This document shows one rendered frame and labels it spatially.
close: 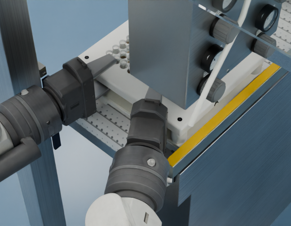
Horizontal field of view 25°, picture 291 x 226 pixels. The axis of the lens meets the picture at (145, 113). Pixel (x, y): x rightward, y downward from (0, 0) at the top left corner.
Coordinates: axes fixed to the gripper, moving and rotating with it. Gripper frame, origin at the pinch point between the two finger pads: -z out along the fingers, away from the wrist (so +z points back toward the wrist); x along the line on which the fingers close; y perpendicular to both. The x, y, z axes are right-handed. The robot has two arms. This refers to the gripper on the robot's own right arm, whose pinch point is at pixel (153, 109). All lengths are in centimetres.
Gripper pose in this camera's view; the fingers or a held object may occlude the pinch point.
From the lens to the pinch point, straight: 106.8
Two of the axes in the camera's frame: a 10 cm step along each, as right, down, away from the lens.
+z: -1.8, 7.5, -6.3
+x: 0.1, 6.4, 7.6
